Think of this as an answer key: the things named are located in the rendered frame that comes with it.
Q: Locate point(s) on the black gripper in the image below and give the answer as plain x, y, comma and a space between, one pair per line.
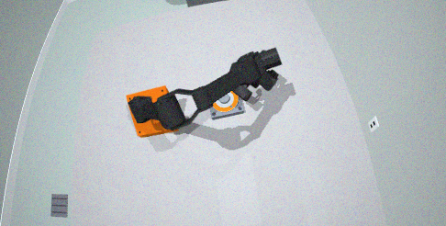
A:
243, 92

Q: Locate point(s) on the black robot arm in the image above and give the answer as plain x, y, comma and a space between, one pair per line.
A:
250, 68

